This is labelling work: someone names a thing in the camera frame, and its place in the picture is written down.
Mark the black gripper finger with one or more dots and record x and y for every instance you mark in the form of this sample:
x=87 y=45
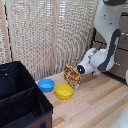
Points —
x=77 y=86

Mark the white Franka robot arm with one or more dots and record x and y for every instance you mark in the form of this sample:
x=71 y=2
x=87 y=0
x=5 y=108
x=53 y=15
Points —
x=106 y=40

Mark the black fabric drawer cabinet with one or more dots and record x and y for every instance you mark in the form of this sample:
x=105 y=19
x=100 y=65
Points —
x=20 y=96

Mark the yellow printed snack package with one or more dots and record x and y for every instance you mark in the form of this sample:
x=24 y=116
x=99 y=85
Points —
x=72 y=76

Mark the yellow plastic bowl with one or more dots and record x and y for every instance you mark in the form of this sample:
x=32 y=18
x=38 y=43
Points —
x=64 y=91

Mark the blue plastic bowl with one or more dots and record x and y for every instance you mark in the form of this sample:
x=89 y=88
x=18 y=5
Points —
x=46 y=84

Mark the beige bamboo blind screen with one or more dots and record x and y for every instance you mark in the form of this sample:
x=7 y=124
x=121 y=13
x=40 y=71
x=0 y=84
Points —
x=50 y=33

